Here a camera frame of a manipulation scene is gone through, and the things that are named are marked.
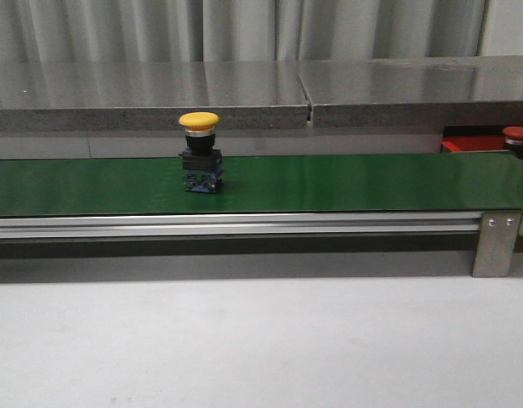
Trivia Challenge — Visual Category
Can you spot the red plastic tray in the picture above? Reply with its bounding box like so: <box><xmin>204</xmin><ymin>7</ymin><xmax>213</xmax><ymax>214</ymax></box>
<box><xmin>441</xmin><ymin>135</ymin><xmax>523</xmax><ymax>161</ymax></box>

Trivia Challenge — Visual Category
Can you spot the right grey stone slab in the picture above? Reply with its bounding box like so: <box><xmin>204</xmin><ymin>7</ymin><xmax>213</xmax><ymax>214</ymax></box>
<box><xmin>297</xmin><ymin>56</ymin><xmax>523</xmax><ymax>128</ymax></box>

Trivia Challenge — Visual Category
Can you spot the grey stone slab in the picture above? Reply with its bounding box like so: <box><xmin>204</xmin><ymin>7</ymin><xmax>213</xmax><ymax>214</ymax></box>
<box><xmin>297</xmin><ymin>56</ymin><xmax>523</xmax><ymax>128</ymax></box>
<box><xmin>0</xmin><ymin>61</ymin><xmax>310</xmax><ymax>132</ymax></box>

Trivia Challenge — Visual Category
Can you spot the green conveyor belt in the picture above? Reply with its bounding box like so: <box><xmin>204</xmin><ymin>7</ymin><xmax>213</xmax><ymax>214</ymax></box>
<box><xmin>0</xmin><ymin>152</ymin><xmax>523</xmax><ymax>217</ymax></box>

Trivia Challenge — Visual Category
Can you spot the left grey stone slab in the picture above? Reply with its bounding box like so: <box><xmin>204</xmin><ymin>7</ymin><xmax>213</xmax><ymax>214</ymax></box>
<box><xmin>0</xmin><ymin>61</ymin><xmax>310</xmax><ymax>132</ymax></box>

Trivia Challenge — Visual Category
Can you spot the grey pleated curtain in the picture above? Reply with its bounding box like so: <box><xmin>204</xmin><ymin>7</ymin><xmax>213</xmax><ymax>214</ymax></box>
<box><xmin>0</xmin><ymin>1</ymin><xmax>487</xmax><ymax>63</ymax></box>

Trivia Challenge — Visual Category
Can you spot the aluminium conveyor side rail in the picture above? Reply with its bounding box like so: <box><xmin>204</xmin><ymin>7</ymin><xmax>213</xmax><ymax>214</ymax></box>
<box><xmin>0</xmin><ymin>212</ymin><xmax>481</xmax><ymax>240</ymax></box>

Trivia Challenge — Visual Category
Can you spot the steel conveyor support bracket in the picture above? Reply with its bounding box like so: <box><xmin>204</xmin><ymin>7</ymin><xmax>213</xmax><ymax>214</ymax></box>
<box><xmin>472</xmin><ymin>211</ymin><xmax>521</xmax><ymax>278</ymax></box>

